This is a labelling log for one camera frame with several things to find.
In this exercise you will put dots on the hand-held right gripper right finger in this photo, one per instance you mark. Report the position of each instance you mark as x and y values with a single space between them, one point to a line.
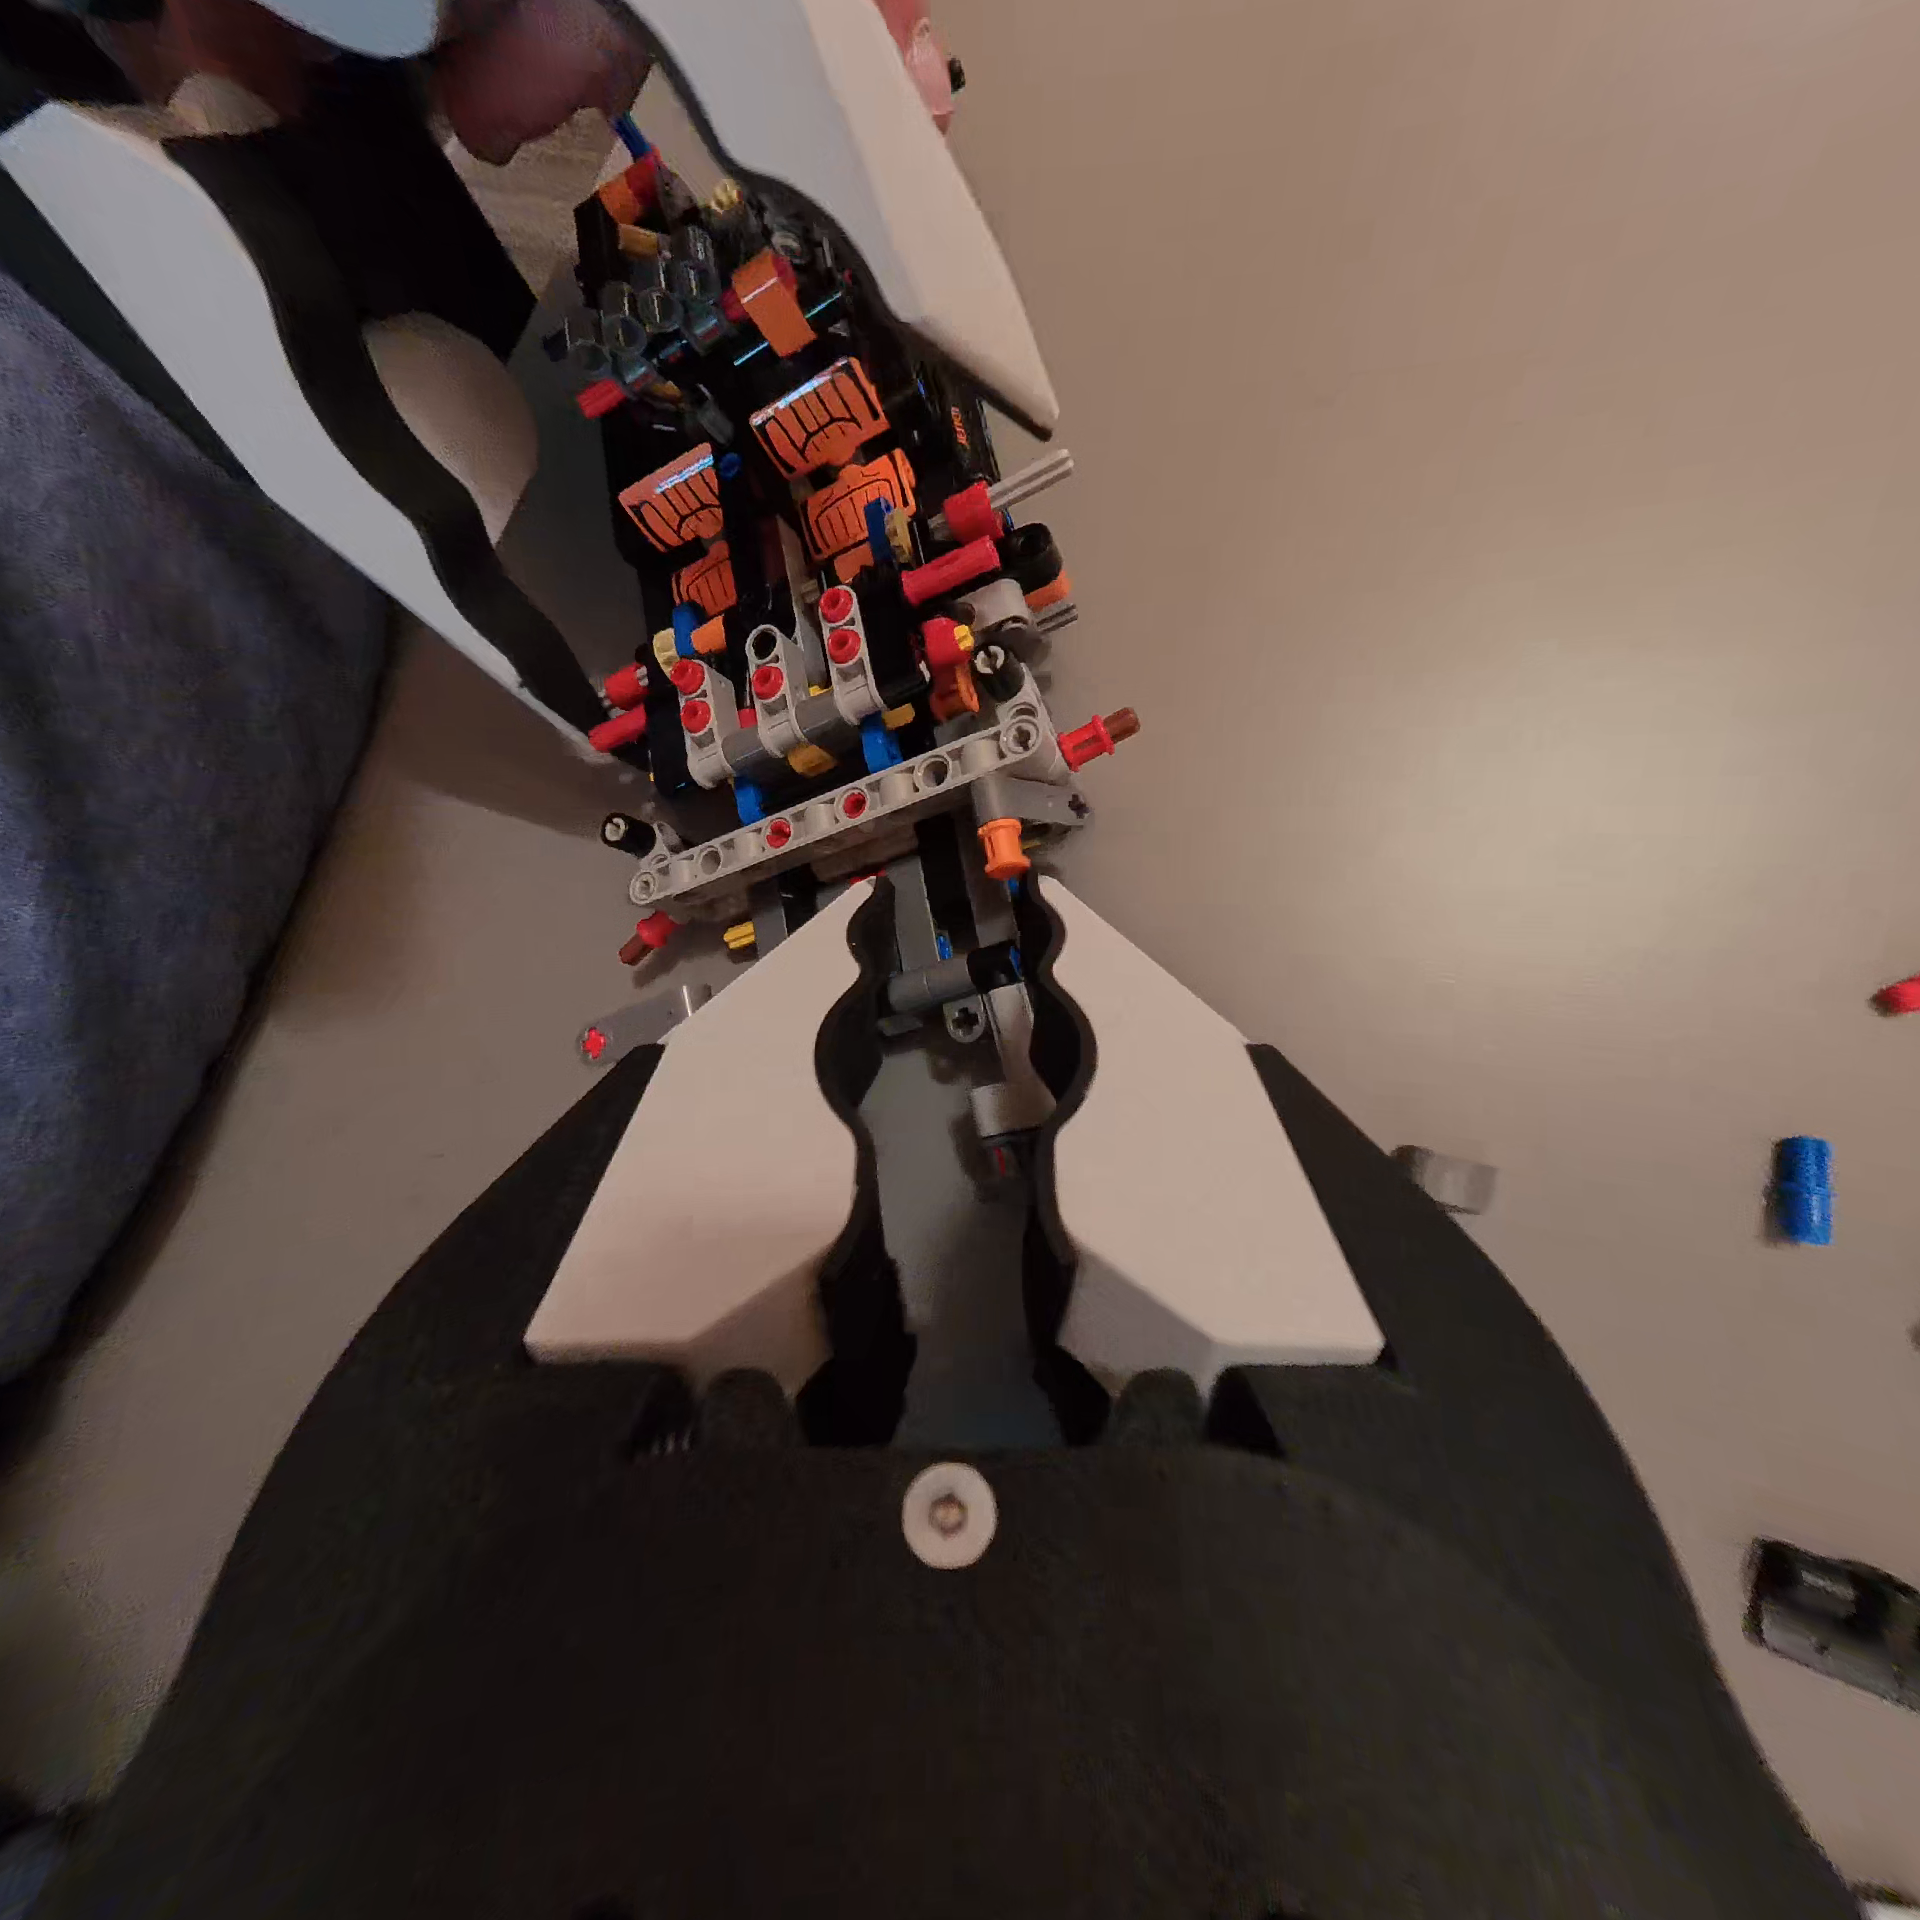
1200 1201

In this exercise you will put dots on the long blue lego pin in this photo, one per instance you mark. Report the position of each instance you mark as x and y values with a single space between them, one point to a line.
1800 1190

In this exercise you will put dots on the partly built lego car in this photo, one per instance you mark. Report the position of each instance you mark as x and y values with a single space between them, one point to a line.
839 450

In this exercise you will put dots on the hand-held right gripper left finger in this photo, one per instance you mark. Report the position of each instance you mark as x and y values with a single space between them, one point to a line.
705 1201

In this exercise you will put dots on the orange lego pin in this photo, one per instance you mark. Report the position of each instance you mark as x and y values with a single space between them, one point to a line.
1002 848

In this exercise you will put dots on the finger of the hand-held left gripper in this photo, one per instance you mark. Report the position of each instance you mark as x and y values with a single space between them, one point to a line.
886 165
194 346

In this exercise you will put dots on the person's left hand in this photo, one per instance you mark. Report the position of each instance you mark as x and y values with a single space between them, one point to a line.
540 77

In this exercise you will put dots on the black lego connector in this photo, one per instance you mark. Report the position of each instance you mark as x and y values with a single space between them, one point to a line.
1838 1622

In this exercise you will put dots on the red lego pin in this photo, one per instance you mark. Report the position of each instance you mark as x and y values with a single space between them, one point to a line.
1899 994

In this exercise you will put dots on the grey quarter-round lego piece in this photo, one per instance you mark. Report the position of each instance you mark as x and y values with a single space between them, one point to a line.
1447 1181

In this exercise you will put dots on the person's blue sweater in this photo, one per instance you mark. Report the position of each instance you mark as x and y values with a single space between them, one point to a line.
135 826

